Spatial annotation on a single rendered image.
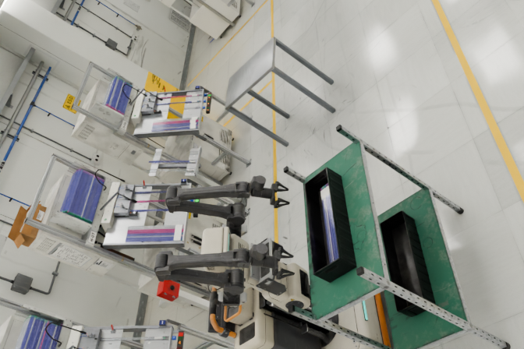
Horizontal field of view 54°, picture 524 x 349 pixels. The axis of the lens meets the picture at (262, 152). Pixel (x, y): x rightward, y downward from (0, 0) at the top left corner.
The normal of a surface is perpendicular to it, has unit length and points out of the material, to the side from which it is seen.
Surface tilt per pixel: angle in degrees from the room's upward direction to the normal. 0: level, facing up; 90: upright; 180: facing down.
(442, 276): 0
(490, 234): 0
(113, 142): 90
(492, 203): 0
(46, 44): 90
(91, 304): 90
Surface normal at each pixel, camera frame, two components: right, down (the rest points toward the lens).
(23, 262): 0.64, -0.54
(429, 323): -0.77, -0.46
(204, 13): 0.00, 0.71
